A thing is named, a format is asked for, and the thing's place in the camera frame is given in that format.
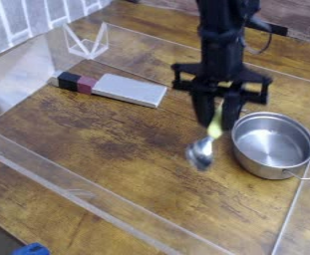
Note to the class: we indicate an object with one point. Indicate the silver metal pot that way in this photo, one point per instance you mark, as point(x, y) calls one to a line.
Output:
point(271, 146)

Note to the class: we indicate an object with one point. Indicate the black wall strip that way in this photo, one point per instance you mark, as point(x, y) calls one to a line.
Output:
point(278, 30)

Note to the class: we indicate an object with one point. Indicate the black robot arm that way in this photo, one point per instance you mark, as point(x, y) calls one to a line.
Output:
point(221, 6)

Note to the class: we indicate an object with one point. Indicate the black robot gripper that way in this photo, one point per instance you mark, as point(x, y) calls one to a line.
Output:
point(221, 76)

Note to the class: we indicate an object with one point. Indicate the yellow handled metal spoon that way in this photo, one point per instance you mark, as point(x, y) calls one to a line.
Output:
point(199, 151)

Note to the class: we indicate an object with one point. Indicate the grey block with coloured end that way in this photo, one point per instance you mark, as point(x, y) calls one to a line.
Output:
point(111, 86)

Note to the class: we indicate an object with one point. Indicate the clear acrylic triangle stand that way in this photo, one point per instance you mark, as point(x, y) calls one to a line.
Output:
point(86, 48)

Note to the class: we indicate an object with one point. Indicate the blue object at corner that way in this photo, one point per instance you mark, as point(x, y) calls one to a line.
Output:
point(32, 249)

